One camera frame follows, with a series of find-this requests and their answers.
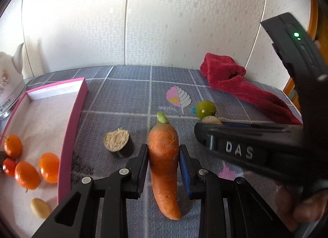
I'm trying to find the small yellow potato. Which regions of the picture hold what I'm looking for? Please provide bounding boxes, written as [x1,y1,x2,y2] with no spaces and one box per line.
[30,198,52,219]

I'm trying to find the smooth orange mandarin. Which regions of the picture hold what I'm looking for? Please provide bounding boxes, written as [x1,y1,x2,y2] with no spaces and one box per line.
[38,153,59,184]

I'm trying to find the dark eggplant chunk front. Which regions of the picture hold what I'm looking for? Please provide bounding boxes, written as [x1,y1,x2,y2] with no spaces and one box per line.
[103,128,134,158]

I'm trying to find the dark eggplant chunk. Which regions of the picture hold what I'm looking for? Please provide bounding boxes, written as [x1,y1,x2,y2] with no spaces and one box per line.
[201,115,223,125]
[103,128,134,158]

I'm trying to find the large textured orange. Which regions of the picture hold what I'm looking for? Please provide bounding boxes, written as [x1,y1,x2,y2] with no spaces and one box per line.
[15,161,41,190]

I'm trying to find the orange carrot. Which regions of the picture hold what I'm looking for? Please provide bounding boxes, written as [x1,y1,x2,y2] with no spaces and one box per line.
[148,112,182,220]

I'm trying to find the red tomato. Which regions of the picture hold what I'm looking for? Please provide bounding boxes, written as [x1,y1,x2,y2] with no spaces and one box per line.
[2,158,17,177]

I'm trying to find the green tomato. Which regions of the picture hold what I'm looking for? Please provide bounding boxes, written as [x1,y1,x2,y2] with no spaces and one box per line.
[196,100,217,120]

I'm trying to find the orange with long stem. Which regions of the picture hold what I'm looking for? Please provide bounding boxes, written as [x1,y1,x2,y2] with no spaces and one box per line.
[3,134,23,159]

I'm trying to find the dark wrinkled passion fruit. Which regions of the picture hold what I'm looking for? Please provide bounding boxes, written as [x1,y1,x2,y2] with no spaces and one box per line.
[0,151,8,174]

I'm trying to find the person's right hand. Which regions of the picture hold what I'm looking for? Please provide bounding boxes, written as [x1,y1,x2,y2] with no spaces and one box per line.
[275,181,327,231]

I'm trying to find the pink-rimmed white tray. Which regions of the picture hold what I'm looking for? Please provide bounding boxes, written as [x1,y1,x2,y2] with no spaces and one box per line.
[0,78,88,237]

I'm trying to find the grey patterned tablecloth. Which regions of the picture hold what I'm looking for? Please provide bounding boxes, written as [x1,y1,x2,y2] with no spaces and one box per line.
[24,65,303,238]

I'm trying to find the red towel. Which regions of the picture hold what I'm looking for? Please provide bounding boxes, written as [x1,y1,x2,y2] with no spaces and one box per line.
[200,53,301,125]

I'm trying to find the white floral ceramic kettle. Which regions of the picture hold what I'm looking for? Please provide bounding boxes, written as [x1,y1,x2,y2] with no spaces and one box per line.
[0,43,26,117]

